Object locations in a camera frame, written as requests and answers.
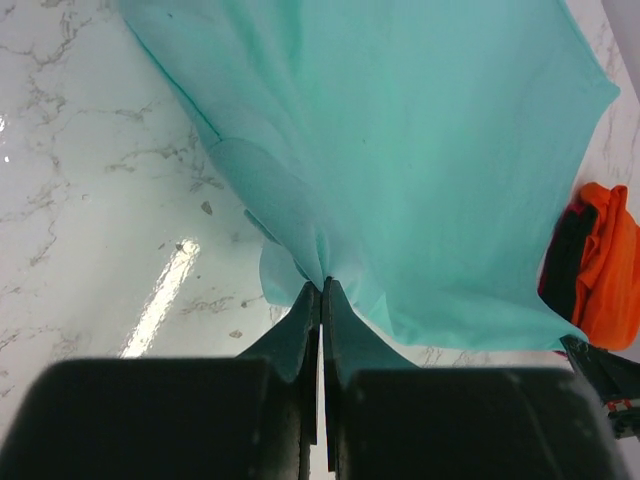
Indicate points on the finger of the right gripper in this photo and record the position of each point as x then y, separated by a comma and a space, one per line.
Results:
614, 379

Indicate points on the black folded t shirt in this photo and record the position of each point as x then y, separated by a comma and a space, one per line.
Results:
564, 263

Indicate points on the teal t shirt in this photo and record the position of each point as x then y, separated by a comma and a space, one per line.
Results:
418, 152

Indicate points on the orange folded t shirt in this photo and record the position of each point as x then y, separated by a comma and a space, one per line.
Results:
607, 285

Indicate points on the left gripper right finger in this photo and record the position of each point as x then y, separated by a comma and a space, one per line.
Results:
349, 346

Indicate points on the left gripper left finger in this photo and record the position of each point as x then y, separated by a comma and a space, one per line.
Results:
286, 425

